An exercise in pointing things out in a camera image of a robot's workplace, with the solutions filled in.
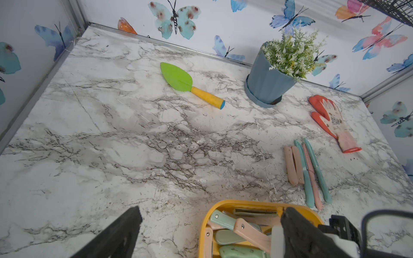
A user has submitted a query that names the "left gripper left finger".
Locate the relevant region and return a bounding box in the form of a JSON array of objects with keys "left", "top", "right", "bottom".
[{"left": 72, "top": 206, "right": 143, "bottom": 258}]

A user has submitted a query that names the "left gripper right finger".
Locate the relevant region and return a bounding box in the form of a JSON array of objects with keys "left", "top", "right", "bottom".
[{"left": 281, "top": 207, "right": 349, "bottom": 258}]

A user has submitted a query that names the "pink folding fruit knife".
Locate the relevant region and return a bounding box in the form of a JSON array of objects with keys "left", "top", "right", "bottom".
[{"left": 284, "top": 146, "right": 299, "bottom": 186}]

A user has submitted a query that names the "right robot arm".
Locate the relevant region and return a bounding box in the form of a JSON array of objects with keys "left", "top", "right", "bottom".
[{"left": 316, "top": 209, "right": 413, "bottom": 258}]

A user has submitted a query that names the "pink ceramic knife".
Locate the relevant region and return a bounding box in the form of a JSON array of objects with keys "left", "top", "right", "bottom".
[{"left": 302, "top": 143, "right": 323, "bottom": 210}]

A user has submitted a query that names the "yellow storage box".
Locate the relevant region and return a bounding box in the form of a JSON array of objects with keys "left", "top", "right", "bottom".
[{"left": 198, "top": 200, "right": 324, "bottom": 258}]

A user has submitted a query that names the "green ceramic knife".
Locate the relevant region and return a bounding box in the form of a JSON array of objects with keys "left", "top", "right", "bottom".
[{"left": 219, "top": 245, "right": 271, "bottom": 258}]

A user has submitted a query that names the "teal folding knife right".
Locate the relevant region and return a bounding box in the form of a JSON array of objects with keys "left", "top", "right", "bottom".
[{"left": 209, "top": 209, "right": 262, "bottom": 233}]

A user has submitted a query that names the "red white garden glove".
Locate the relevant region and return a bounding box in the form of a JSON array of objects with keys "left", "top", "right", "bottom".
[{"left": 308, "top": 95, "right": 362, "bottom": 153}]

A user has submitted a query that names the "green yellow toy trowel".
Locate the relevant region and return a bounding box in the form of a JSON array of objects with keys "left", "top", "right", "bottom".
[{"left": 160, "top": 62, "right": 225, "bottom": 110}]

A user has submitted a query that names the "potted green plant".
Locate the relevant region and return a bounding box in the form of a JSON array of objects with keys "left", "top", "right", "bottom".
[{"left": 244, "top": 28, "right": 325, "bottom": 108}]

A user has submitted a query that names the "black wire wall basket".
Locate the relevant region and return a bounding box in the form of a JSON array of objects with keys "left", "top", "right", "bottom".
[{"left": 361, "top": 0, "right": 413, "bottom": 27}]

